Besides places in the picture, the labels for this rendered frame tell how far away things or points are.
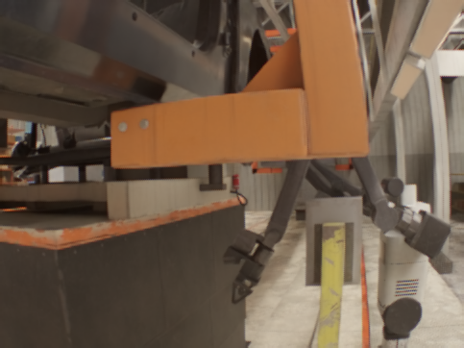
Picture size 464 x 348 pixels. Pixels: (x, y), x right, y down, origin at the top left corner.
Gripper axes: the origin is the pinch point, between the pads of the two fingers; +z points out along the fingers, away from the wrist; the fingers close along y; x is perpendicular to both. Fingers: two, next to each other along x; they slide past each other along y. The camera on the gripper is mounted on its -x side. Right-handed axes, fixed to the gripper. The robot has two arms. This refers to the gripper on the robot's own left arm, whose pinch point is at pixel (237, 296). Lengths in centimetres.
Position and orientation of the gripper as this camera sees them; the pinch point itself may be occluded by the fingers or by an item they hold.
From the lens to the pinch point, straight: 126.5
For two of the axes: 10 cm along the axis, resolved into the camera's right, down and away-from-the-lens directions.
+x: 8.6, 4.6, -2.1
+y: -2.4, 0.1, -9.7
